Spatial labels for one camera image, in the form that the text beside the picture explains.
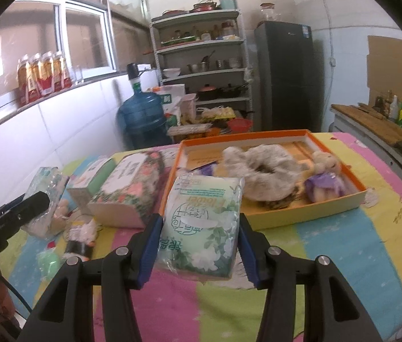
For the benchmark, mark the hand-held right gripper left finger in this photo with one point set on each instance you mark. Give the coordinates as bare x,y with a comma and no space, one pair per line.
149,249

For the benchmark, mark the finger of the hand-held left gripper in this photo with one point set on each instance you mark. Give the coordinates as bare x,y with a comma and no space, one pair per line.
30,208

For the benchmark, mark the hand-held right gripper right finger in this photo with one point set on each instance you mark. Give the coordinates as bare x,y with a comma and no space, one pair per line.
251,253

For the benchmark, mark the clear plastic bag beige contents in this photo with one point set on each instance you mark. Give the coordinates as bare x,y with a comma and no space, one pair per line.
42,226

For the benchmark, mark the green mini tissue bundle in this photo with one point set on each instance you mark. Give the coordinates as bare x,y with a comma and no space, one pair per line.
47,181

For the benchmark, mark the orange cardboard box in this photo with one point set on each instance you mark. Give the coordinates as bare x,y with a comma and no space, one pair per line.
293,217

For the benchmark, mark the green white pad pack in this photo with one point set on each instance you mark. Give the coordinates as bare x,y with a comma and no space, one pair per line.
201,228

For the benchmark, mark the white packet with black end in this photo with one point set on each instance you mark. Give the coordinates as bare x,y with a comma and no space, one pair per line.
80,237

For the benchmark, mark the leopard print plush toy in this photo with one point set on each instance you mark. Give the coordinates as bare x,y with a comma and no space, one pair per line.
279,202

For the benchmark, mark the green fluffy puff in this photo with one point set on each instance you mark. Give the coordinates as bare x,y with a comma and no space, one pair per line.
48,265

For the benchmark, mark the large floral fabric scrunchie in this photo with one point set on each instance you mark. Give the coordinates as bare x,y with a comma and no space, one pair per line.
276,174

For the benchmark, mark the beige plush bear purple dress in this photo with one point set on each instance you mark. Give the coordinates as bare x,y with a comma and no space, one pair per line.
324,181

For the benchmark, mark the white green carton box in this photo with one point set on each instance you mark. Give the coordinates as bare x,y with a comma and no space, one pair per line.
87,185

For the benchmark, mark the floral tissue pack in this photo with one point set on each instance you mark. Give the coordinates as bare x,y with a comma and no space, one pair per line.
126,188

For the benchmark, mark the oil bottle red label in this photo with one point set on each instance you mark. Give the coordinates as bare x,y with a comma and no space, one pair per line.
25,85
48,78
61,76
37,82

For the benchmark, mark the bundle of chopsticks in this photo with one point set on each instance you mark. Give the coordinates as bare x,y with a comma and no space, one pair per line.
188,129

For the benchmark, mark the red plastic basket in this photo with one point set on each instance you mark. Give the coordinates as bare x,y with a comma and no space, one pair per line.
239,125

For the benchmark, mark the blue water jug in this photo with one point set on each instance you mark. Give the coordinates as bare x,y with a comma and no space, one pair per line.
140,117

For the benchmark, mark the clear drinking glass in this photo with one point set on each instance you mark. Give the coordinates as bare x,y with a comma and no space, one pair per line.
78,76

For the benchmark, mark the egg tray in bag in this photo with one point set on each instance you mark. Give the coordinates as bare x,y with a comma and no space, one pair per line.
218,114

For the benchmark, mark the pink plastic bag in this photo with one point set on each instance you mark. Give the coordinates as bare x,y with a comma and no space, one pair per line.
187,107

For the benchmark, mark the white green flour bag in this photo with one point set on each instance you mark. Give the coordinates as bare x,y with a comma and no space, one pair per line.
170,99

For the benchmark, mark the grey kitchen counter cabinet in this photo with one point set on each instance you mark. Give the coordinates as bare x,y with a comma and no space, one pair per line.
343,124

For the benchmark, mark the black wok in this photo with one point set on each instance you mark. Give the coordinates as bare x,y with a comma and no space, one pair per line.
231,92

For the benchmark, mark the black pot red lid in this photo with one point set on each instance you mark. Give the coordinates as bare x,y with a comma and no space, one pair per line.
207,93

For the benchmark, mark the black white water pump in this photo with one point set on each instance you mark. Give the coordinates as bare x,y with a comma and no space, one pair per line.
133,73

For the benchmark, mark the dark grey refrigerator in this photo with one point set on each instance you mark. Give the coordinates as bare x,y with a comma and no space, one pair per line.
283,78

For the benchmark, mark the wooden cutting board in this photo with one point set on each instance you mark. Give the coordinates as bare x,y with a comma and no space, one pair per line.
372,123

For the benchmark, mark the stack of white bowls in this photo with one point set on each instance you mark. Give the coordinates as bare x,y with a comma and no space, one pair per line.
171,73

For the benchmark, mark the steel pots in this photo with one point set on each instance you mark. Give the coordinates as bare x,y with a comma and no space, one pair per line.
197,67

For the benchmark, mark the dark sauce bottle red label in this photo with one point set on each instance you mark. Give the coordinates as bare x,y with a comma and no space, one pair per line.
387,104

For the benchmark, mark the white plastic bottle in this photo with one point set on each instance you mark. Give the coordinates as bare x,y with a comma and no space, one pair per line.
394,110

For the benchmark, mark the white metal shelf rack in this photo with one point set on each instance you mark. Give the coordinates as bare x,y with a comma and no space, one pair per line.
201,45

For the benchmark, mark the glass jar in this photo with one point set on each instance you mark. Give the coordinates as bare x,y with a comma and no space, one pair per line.
270,13

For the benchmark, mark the red pot with lid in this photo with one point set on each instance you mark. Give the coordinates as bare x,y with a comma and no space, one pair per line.
204,7

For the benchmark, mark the teal canister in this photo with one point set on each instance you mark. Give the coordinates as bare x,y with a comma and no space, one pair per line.
228,3

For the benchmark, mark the aluminium window frame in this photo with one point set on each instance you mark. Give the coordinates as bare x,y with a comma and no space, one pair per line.
110,42

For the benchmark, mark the cardboard sheets on wall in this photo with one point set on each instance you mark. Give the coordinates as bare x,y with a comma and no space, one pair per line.
393,67

